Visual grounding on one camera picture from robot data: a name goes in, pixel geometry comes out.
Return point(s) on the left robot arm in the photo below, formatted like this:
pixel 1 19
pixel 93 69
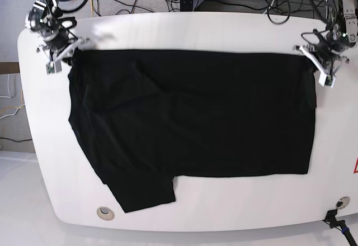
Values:
pixel 340 34

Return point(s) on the left table grommet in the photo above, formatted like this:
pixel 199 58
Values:
pixel 105 213

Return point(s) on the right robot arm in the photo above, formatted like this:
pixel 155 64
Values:
pixel 54 28

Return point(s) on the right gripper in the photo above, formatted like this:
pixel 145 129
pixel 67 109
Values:
pixel 62 47

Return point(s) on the red warning sticker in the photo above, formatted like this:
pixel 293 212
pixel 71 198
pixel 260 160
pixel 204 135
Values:
pixel 356 167

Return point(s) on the right table grommet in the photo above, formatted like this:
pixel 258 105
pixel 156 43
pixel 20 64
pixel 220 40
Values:
pixel 342 202

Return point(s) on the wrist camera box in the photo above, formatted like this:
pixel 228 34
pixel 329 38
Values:
pixel 326 80
pixel 53 67

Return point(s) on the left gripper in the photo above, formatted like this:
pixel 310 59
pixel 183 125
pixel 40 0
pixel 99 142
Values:
pixel 325 56

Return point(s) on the table grommet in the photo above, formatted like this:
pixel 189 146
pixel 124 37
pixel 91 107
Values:
pixel 105 213
pixel 342 202

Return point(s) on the black clamp with cable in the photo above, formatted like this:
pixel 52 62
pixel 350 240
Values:
pixel 333 223

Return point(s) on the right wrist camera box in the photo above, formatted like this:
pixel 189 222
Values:
pixel 53 67

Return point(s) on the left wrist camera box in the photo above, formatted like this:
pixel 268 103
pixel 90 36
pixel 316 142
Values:
pixel 326 80

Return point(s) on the black T-shirt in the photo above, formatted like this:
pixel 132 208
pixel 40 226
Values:
pixel 144 117

